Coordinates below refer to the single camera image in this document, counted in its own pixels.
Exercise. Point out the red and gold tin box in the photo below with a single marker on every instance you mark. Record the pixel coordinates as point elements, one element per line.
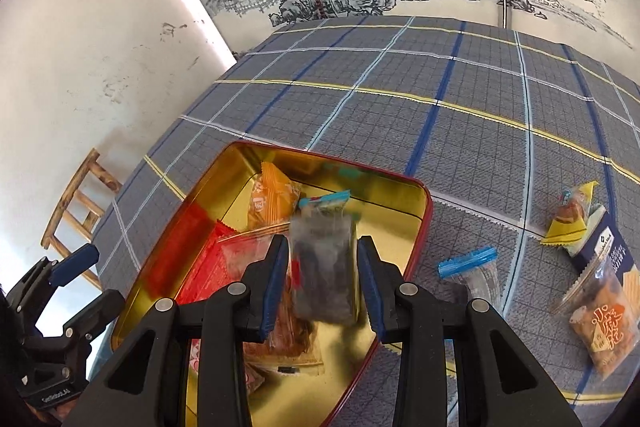
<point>390,217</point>

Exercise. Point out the yellow snack packet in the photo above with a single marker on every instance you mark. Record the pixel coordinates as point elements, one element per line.
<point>570,217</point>

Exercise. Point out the dark snack packet blue ends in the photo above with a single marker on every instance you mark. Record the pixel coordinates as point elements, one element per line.
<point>475,277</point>

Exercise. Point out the red snack packet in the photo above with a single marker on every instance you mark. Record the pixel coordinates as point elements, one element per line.
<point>205,272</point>

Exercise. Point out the dark snack packet light-blue top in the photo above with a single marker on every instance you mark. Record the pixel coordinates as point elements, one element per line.
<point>322,267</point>

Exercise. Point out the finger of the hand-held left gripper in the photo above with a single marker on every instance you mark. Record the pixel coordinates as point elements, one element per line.
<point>100,312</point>
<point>75,264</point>

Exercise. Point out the pink flower print snack packet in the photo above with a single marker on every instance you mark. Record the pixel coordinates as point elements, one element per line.
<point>252,382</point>

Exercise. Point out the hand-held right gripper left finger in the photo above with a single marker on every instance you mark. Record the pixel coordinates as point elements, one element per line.
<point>272,287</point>

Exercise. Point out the blue cracker packet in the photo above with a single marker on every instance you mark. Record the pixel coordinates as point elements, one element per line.
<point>605,242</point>

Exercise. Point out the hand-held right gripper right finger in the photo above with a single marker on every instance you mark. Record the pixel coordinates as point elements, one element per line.
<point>372,292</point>

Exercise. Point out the orange snack packet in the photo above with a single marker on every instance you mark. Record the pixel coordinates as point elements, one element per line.
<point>272,202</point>

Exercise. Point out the wooden chair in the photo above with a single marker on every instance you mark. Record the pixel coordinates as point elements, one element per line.
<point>94,159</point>

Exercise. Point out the clear fried twist snack packet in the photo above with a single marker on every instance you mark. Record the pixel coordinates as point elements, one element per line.
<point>600,317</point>

